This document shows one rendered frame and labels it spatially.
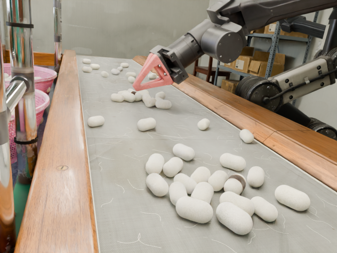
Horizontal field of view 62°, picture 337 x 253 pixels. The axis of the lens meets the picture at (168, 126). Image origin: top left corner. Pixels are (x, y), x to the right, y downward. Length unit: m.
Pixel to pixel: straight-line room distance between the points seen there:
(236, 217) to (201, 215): 0.03
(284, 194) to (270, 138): 0.20
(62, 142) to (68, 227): 0.16
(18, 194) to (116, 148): 0.14
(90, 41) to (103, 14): 0.48
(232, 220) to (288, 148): 0.25
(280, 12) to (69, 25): 4.61
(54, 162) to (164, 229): 0.14
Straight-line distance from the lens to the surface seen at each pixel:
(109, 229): 0.27
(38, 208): 0.26
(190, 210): 0.28
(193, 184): 0.32
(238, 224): 0.27
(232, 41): 0.54
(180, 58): 0.58
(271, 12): 0.60
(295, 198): 0.34
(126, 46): 5.13
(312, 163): 0.46
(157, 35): 5.23
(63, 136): 0.40
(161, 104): 0.64
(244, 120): 0.60
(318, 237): 0.32
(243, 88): 1.02
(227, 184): 0.33
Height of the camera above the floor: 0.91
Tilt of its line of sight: 18 degrees down
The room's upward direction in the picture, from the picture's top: 7 degrees clockwise
